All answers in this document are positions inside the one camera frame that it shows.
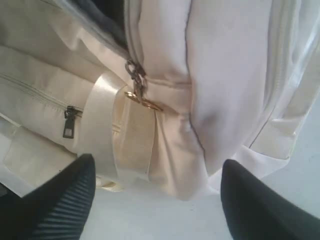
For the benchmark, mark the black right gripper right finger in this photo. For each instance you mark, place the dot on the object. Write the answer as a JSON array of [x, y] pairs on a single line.
[[253, 211]]

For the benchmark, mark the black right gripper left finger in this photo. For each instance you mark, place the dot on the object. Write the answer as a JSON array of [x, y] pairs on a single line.
[[57, 210]]

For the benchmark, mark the cream fabric duffel bag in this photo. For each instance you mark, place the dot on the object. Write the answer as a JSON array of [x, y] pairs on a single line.
[[162, 91]]

